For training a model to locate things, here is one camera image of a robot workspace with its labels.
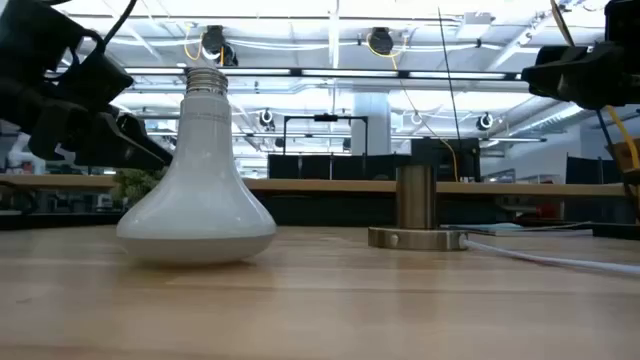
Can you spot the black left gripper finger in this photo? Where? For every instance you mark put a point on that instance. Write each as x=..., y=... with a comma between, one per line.
x=145, y=140
x=110, y=150

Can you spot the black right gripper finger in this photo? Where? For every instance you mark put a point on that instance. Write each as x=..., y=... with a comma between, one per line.
x=565, y=75

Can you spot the white flood lightbulb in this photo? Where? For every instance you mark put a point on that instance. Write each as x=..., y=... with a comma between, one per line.
x=200, y=200

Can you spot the brushed metal lamp socket base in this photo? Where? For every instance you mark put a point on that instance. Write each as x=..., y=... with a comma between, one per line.
x=416, y=200

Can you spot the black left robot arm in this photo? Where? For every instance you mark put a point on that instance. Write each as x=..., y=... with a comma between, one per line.
x=35, y=35

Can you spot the green plant in patterned pot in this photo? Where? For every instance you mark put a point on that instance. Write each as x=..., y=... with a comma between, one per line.
x=135, y=185

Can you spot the cardboard box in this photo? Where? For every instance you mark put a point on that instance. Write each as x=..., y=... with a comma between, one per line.
x=625, y=155

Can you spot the thin black pole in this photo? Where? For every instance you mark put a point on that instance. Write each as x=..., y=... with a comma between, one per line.
x=451, y=80

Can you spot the red object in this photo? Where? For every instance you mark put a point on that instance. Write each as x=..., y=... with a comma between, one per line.
x=550, y=210

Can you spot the black cabinet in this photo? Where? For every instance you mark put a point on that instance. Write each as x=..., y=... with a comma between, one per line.
x=435, y=160

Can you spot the waterfall cover book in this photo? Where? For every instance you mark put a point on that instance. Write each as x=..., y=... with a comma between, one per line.
x=500, y=230

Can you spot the light wooden desk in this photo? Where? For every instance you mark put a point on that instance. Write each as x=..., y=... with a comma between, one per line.
x=325, y=186

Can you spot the white column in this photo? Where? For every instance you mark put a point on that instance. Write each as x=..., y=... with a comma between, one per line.
x=371, y=125

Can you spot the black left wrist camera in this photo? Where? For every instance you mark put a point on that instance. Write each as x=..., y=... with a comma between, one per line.
x=95, y=82

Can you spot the black partition wall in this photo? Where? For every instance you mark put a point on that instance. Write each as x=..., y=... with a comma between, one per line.
x=300, y=167

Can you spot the black gantry frame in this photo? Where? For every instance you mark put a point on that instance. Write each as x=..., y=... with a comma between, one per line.
x=325, y=118

